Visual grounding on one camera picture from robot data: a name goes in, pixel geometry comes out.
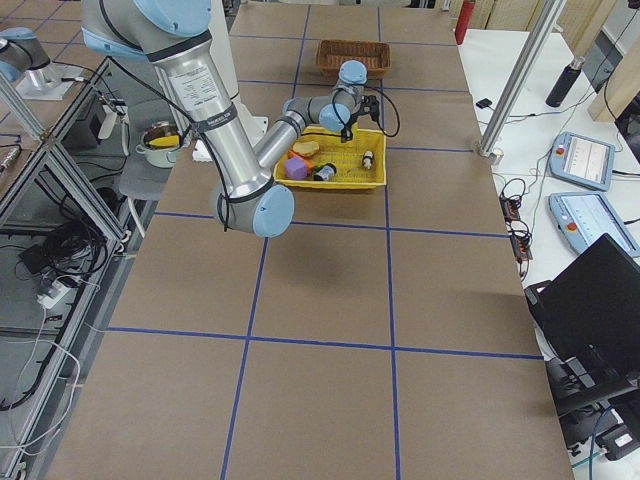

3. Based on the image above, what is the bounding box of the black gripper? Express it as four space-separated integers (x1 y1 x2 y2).
340 98 363 143

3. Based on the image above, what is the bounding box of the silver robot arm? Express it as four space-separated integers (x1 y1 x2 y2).
81 1 367 238

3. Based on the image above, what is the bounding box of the yellow woven basket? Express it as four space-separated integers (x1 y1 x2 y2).
274 125 386 190

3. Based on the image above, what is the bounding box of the brown wicker basket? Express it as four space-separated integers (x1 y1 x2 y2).
315 39 391 79

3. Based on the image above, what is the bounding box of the toy panda figure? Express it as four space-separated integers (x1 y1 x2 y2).
362 151 374 170

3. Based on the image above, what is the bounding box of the bitten bread toy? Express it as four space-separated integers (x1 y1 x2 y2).
291 141 320 158

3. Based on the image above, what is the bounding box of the black white can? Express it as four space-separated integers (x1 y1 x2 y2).
313 163 337 182

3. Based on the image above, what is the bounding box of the orange toy carrot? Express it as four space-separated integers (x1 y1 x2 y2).
287 152 317 170

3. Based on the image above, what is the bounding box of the purple foam cube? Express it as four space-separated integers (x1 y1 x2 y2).
284 156 309 181

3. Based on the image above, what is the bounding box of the small black device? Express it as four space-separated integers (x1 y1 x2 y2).
475 98 493 109

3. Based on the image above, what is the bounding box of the red bottle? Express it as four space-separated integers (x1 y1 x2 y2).
454 0 476 45

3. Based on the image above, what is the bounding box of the orange black usb hub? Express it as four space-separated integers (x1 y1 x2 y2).
499 196 522 222

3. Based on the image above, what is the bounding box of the steel pot with corn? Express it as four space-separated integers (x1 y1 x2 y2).
135 121 181 169

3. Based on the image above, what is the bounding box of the black water bottle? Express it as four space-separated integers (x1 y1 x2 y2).
545 56 585 108

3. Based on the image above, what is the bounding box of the upper teach pendant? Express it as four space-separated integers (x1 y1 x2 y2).
548 132 616 192

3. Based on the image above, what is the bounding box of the teach pendant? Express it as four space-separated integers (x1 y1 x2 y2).
548 132 616 192
548 192 639 258

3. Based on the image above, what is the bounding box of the lower teach pendant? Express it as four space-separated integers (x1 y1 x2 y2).
548 192 639 258

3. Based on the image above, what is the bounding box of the white power strip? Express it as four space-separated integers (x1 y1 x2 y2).
36 280 72 310

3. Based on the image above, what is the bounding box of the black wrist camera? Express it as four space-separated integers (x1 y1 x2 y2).
361 95 380 123

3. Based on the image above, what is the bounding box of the aluminium frame post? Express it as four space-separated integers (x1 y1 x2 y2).
477 0 566 166

